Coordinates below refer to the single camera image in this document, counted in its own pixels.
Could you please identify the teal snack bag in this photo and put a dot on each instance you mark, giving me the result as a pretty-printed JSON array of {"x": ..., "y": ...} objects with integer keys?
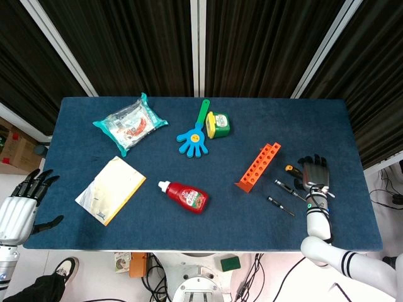
[{"x": 129, "y": 126}]

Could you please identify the grey caster wheel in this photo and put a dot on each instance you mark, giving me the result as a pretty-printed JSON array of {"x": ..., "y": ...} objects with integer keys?
[{"x": 41, "y": 149}]

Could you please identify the short black screwdriver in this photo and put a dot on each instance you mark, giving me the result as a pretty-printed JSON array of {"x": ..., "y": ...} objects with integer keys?
[{"x": 277, "y": 203}]

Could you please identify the orange bit holder rack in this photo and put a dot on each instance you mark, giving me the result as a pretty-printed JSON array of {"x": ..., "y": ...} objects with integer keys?
[{"x": 258, "y": 166}]

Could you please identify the black trouser leg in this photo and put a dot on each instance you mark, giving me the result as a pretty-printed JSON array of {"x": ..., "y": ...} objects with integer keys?
[{"x": 34, "y": 289}]

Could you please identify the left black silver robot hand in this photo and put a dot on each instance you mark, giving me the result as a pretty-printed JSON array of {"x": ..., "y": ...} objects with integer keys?
[{"x": 17, "y": 214}]

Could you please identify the blue hand clapper toy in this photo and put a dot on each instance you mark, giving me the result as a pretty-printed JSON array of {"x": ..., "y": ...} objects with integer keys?
[{"x": 192, "y": 141}]

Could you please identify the brown cardboard box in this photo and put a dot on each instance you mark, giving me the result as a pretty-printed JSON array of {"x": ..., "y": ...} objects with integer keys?
[{"x": 17, "y": 151}]

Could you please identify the black curtain panel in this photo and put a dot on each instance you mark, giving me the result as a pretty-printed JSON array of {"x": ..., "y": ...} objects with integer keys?
[
  {"x": 374, "y": 78},
  {"x": 132, "y": 44},
  {"x": 258, "y": 44},
  {"x": 25, "y": 69}
]

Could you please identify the white frame post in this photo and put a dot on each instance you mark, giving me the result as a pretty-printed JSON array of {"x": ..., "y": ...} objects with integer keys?
[
  {"x": 60, "y": 50},
  {"x": 198, "y": 47},
  {"x": 324, "y": 50}
]

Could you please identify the green block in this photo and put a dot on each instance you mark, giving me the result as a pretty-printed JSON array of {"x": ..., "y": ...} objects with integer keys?
[{"x": 230, "y": 263}]

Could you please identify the long black screwdriver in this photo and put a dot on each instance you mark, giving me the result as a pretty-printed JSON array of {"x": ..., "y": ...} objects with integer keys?
[{"x": 285, "y": 186}]

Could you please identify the red ketchup bottle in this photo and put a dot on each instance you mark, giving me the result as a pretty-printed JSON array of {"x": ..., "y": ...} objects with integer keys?
[{"x": 189, "y": 196}]

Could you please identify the black white sneaker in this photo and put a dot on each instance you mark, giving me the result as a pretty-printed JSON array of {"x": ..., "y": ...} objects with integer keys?
[{"x": 67, "y": 267}]

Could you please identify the small printed carton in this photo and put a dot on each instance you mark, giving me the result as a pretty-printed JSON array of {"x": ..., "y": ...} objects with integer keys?
[{"x": 122, "y": 262}]

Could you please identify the orange box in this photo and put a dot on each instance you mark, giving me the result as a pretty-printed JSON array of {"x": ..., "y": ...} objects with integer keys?
[{"x": 138, "y": 265}]

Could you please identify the black caster wheel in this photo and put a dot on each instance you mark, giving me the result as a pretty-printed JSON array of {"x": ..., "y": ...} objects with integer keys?
[{"x": 389, "y": 261}]

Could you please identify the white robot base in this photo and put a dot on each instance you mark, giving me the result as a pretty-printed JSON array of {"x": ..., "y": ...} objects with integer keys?
[{"x": 195, "y": 277}]

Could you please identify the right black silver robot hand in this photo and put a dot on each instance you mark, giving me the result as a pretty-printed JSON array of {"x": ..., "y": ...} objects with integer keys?
[{"x": 316, "y": 176}]

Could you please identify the green yellow lidded container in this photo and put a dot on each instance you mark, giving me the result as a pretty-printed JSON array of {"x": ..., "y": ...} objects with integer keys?
[{"x": 220, "y": 126}]

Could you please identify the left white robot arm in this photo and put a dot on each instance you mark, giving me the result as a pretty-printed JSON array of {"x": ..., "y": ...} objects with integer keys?
[{"x": 6, "y": 261}]

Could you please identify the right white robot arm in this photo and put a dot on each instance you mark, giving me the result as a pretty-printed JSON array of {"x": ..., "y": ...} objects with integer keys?
[{"x": 318, "y": 223}]

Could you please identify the blue felt table cover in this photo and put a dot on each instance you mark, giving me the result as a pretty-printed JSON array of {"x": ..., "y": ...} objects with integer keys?
[{"x": 220, "y": 226}]

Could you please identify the yellow white booklet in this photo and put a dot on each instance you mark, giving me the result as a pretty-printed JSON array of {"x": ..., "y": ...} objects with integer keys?
[{"x": 110, "y": 188}]

